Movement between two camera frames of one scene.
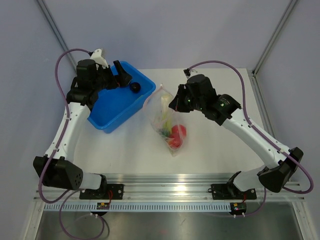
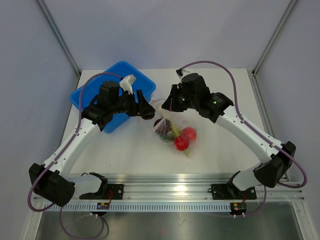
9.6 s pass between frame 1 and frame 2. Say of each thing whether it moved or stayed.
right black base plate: stayed
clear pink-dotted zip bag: moved
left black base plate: stayed
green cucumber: moved
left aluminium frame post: stayed
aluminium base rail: stayed
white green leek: moved
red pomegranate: moved
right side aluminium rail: stayed
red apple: moved
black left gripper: moved
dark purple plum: moved
